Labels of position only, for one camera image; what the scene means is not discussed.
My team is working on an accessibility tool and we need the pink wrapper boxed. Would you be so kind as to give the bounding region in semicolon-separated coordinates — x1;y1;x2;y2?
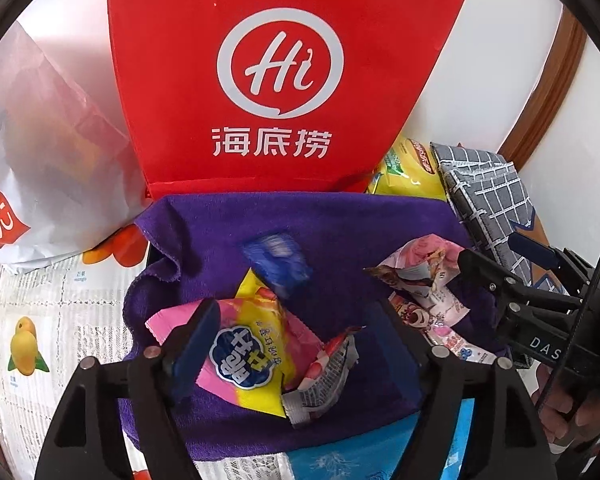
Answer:
364;234;467;309

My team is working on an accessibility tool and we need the blue tissue pack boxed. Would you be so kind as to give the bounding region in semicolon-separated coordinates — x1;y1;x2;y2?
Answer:
284;398;477;480

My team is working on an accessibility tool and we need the pink yellow snack bag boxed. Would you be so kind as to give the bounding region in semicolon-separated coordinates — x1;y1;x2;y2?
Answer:
144;268;326;418

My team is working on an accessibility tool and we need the white clear snack packet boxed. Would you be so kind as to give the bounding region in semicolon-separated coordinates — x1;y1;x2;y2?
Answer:
282;327;362;428

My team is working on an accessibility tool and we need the blue snack packet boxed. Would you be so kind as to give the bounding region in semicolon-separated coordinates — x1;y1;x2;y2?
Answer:
242;232;312;300

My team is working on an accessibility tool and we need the Lotso bear candy packet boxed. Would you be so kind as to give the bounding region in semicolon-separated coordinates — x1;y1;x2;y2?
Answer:
389;292;496;365

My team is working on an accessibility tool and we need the person's right hand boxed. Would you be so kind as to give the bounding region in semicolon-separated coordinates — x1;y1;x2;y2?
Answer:
539;384;600;444

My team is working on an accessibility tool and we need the grey checked folded blanket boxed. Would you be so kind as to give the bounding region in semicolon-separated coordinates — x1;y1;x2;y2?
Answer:
429;142;566;294

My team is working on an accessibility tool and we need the yellow chips bag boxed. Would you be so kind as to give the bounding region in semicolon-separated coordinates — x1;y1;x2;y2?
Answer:
366;136;446;202

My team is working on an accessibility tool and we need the purple towel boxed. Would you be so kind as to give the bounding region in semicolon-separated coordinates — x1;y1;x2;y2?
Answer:
123;193;471;460

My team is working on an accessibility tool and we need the white Miniso plastic bag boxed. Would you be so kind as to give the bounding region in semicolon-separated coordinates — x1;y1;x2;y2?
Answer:
0;24;148;272

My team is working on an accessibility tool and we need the red Haidilao paper bag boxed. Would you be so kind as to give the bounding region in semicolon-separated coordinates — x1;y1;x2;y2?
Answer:
108;0;465;198

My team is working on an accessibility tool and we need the brown wooden door frame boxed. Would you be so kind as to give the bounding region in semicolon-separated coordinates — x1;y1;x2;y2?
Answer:
498;6;588;170

